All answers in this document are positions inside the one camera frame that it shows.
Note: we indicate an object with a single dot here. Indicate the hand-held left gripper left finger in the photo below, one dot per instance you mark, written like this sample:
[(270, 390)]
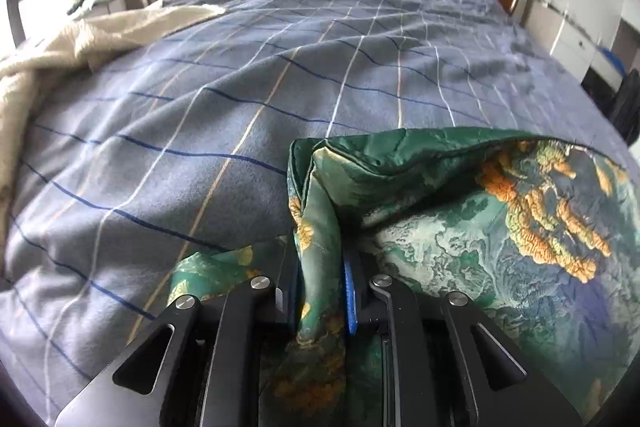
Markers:
[(235, 332)]

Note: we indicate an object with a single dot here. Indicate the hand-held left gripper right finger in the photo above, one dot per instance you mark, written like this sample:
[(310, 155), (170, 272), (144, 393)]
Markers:
[(351, 302)]

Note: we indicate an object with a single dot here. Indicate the green patterned pillowcase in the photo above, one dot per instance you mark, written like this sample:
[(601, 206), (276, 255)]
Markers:
[(450, 227)]

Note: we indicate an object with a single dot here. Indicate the blue checked bed duvet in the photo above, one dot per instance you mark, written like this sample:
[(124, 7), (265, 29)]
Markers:
[(300, 72)]

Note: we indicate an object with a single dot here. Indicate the cream fleece blanket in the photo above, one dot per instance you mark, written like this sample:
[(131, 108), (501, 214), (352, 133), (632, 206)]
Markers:
[(55, 52)]

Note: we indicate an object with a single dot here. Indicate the dark jacket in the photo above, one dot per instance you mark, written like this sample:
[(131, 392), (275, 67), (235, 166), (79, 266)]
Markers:
[(627, 107)]

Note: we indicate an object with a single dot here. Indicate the white bedside cabinet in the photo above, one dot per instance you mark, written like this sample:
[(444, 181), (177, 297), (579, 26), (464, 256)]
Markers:
[(565, 37)]

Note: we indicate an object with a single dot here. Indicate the blue item on desk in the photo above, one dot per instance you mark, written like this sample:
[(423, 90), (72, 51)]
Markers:
[(612, 59)]

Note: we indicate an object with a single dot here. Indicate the dark clutter on shelf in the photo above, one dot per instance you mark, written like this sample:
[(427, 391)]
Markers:
[(89, 3)]

